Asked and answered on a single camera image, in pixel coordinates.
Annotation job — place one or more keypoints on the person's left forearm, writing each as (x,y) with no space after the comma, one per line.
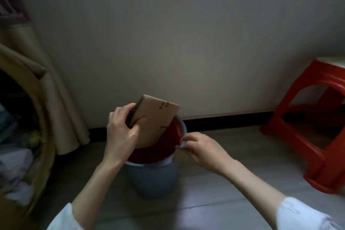
(94,194)

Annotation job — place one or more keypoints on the person's left hand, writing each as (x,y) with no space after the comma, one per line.
(118,141)

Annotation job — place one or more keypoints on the red plastic stool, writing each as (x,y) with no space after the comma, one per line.
(291,119)

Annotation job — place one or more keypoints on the round cardboard cat scratcher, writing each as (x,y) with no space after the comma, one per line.
(45,143)

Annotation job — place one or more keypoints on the person's right forearm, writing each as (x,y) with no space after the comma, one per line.
(253,192)

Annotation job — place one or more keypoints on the person's right hand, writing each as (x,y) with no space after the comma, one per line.
(207,154)

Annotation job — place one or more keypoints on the beige brown striped curtain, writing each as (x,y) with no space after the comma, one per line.
(54,89)

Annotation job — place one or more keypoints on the small brown cardboard box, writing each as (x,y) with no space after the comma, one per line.
(159,119)

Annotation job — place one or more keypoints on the white right sleeve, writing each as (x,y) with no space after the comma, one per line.
(304,216)

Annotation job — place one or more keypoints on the white sleeve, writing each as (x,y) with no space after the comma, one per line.
(63,219)
(304,216)

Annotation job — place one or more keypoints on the grey bucket with red liner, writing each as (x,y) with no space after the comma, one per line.
(151,181)

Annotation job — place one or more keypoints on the white left sleeve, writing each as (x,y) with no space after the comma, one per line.
(63,219)

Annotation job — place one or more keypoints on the paint-stained white board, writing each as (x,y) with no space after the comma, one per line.
(334,62)

